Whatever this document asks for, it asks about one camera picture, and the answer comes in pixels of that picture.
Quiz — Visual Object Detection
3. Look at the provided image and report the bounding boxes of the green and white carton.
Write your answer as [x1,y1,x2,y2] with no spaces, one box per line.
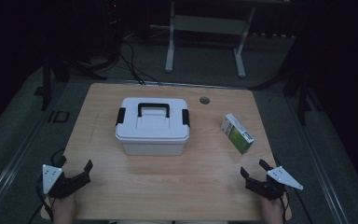
[220,113,255,155]

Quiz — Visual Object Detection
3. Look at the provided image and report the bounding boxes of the right hand-held gripper cable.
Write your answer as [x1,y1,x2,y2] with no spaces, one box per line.
[273,155,314,224]

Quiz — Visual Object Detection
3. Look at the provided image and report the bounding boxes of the left hand-held gripper cable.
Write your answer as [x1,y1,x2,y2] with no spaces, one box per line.
[27,148,67,224]

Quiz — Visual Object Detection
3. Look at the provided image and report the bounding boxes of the white lid with black handle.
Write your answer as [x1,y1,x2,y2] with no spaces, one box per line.
[115,97,191,145]

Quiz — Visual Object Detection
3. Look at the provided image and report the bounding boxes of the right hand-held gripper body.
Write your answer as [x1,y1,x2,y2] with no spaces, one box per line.
[243,165,304,201]

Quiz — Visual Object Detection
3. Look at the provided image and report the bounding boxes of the hand-held gripper cable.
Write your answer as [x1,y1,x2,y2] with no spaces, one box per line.
[27,148,67,224]
[273,155,314,224]

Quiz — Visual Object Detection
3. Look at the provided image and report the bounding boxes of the person's right hand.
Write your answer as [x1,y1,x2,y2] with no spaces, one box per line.
[259,196,285,224]

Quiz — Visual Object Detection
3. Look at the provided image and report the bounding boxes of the black rectangular floor bracket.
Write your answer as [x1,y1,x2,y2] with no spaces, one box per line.
[48,109,71,123]

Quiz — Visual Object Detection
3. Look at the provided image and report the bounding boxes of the black floor cables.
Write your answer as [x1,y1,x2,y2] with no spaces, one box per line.
[117,40,163,87]

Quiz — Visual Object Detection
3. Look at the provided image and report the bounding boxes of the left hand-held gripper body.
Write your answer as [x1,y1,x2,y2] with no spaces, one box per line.
[42,163,91,200]

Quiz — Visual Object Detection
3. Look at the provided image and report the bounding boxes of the person's left hand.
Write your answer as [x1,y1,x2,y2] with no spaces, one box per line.
[52,193,77,224]

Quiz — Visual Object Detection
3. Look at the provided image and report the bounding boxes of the black tripod stand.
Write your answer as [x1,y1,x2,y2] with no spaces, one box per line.
[34,46,108,112]
[248,59,325,127]

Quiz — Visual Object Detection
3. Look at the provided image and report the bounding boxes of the white metal stand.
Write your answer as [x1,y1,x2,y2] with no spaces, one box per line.
[164,0,257,79]

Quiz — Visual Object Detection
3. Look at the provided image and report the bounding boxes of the dark equipment tower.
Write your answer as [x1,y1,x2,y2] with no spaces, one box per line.
[103,0,124,64]

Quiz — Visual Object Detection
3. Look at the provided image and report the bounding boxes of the white plastic storage box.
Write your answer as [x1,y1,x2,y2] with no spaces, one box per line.
[115,133,190,157]

